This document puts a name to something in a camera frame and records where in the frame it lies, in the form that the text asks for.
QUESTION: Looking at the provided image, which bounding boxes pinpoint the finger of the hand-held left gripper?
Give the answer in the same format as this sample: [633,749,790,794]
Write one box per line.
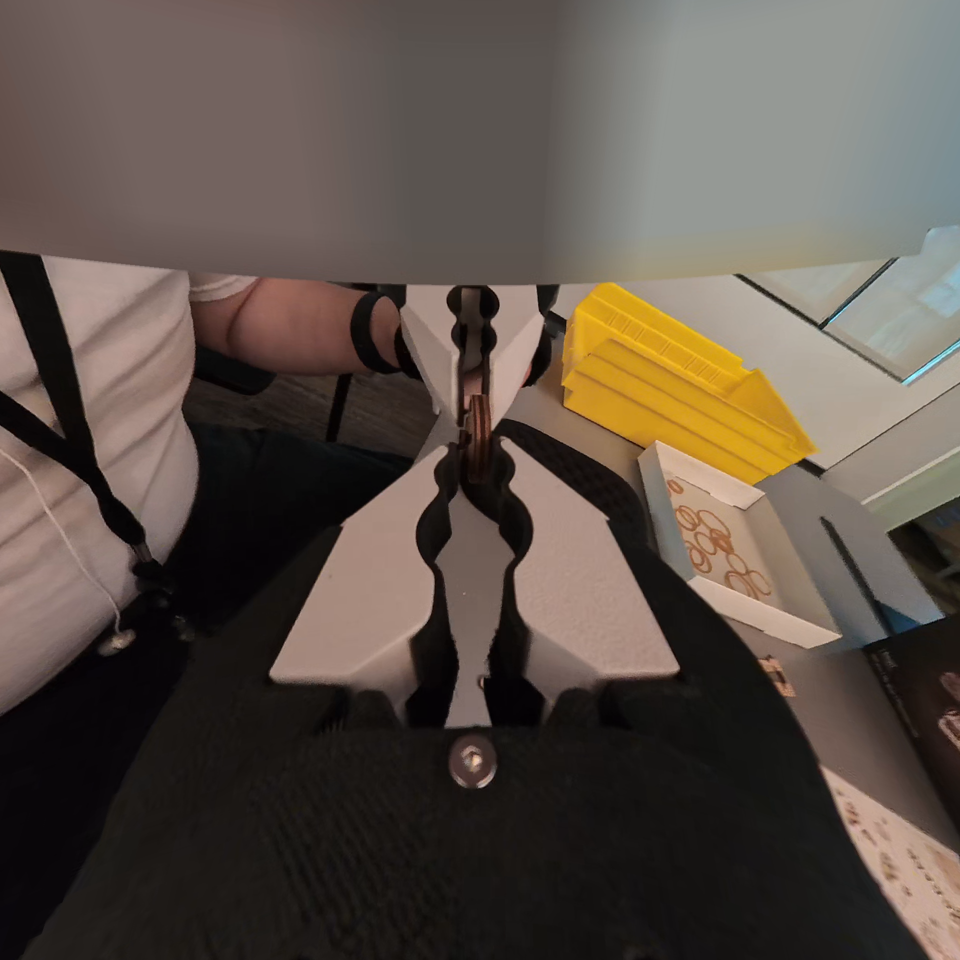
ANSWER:
[397,283,468,435]
[471,283,546,423]

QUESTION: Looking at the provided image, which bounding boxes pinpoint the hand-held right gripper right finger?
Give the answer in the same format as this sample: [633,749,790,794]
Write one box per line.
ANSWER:
[469,436,684,726]

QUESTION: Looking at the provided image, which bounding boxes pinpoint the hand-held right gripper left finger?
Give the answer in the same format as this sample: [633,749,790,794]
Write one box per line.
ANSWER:
[267,442,471,726]

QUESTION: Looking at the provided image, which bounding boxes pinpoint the round wooden model part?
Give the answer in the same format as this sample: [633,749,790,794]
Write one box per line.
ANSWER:
[463,393,495,481]

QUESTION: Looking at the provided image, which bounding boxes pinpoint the person's left forearm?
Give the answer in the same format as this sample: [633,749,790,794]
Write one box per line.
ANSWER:
[192,277,376,378]

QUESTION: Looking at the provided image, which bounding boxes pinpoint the person's left hand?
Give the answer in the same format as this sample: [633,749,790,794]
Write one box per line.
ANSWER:
[372,301,410,370]

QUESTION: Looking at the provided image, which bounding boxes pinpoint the black foam pad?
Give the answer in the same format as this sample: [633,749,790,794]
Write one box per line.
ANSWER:
[491,418,655,573]

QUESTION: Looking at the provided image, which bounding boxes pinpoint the pile of wooden rings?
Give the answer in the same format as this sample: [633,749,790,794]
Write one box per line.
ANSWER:
[666,478,775,603]

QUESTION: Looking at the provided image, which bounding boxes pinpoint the person's dark trousers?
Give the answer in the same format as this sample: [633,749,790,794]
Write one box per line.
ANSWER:
[0,418,415,960]

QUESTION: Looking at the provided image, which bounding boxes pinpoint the stack of yellow plastic bins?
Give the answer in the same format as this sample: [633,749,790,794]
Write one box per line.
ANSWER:
[559,282,820,486]

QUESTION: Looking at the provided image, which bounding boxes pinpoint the white cardboard tray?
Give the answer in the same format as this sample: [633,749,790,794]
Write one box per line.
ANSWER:
[636,439,844,651]

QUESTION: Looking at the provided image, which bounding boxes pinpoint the small wooden offcut piece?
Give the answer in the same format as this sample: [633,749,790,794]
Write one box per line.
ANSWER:
[757,655,798,700]

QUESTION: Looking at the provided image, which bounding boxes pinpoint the grey sign stand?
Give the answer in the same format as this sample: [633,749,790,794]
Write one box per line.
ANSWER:
[753,463,948,655]

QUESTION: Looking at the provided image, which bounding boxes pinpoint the black booklet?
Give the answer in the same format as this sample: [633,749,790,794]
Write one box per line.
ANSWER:
[861,636,960,815]

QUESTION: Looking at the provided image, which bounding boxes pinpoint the glass partition window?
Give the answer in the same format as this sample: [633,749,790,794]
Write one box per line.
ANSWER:
[733,225,960,387]

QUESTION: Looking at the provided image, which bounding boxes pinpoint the white instruction sheet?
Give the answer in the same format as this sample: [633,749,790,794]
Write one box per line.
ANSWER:
[816,763,960,960]

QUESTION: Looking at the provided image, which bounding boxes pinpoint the thin white cord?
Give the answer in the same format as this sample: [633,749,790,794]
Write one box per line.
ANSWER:
[0,446,141,658]

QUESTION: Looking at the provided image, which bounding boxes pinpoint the black lanyard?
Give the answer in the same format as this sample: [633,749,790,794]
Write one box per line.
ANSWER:
[0,251,185,642]

